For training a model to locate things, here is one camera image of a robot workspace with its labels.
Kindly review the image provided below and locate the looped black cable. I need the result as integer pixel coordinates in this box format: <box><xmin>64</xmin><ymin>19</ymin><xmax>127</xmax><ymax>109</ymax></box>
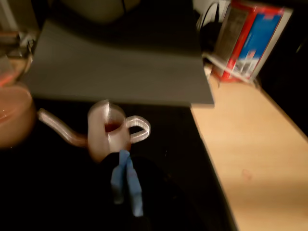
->
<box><xmin>196</xmin><ymin>1</ymin><xmax>223</xmax><ymax>52</ymax></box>

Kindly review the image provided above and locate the black mat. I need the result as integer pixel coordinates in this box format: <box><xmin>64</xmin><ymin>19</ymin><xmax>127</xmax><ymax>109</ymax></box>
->
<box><xmin>0</xmin><ymin>97</ymin><xmax>239</xmax><ymax>231</ymax></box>

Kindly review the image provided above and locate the white flat strap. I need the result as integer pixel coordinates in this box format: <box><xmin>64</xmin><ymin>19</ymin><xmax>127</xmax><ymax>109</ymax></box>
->
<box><xmin>203</xmin><ymin>52</ymin><xmax>256</xmax><ymax>84</ymax></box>

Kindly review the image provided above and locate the translucent plastic kettle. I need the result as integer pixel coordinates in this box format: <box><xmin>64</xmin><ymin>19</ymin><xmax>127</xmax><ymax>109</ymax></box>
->
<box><xmin>37</xmin><ymin>99</ymin><xmax>152</xmax><ymax>165</ymax></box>

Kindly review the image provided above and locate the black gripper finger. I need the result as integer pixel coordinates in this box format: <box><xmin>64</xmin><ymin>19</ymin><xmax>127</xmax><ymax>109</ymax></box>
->
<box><xmin>124</xmin><ymin>155</ymin><xmax>212</xmax><ymax>231</ymax></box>
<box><xmin>96</xmin><ymin>149</ymin><xmax>130</xmax><ymax>231</ymax></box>

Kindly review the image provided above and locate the grey flat board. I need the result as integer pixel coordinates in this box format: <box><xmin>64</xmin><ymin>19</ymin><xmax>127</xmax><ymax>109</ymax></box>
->
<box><xmin>22</xmin><ymin>13</ymin><xmax>216</xmax><ymax>108</ymax></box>

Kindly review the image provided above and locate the metal clutter piece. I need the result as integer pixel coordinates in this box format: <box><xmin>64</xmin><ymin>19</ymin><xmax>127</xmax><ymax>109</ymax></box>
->
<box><xmin>0</xmin><ymin>30</ymin><xmax>35</xmax><ymax>59</ymax></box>

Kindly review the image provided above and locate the red blue cardboard box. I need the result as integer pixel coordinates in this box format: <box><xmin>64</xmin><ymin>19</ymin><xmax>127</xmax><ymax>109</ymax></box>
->
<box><xmin>211</xmin><ymin>0</ymin><xmax>295</xmax><ymax>84</ymax></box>

